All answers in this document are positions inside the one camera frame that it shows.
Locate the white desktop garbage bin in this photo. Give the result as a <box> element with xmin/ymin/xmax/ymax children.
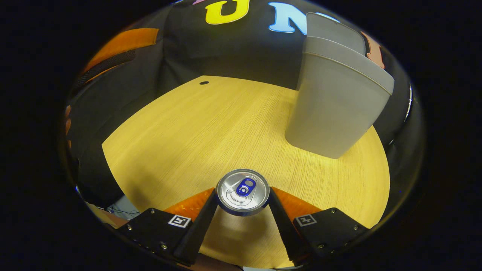
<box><xmin>285</xmin><ymin>12</ymin><xmax>395</xmax><ymax>159</ymax></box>

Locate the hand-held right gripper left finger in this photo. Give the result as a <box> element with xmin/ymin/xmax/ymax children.
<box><xmin>120</xmin><ymin>188</ymin><xmax>219</xmax><ymax>266</ymax></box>

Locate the silver pop can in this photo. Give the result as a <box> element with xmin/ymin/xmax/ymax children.
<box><xmin>216</xmin><ymin>169</ymin><xmax>270</xmax><ymax>216</ymax></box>

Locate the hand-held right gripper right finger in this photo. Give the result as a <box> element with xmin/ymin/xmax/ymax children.
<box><xmin>268</xmin><ymin>186</ymin><xmax>371</xmax><ymax>266</ymax></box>

